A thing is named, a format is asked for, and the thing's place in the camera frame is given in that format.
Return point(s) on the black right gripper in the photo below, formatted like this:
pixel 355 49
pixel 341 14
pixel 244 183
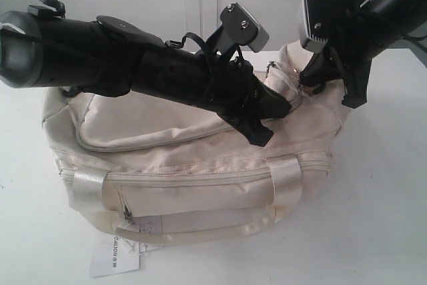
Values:
pixel 357 31

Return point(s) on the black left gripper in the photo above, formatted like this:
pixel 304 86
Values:
pixel 188 78

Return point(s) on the cream fabric duffel bag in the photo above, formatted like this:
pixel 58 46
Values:
pixel 155 171

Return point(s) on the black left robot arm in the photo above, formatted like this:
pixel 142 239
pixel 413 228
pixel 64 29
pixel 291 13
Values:
pixel 40 47

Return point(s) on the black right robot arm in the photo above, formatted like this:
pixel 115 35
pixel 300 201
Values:
pixel 409 15

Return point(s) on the white paper hang tag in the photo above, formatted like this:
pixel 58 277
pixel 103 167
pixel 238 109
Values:
pixel 115 255

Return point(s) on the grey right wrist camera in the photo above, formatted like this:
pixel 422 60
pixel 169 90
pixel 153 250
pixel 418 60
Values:
pixel 317 20

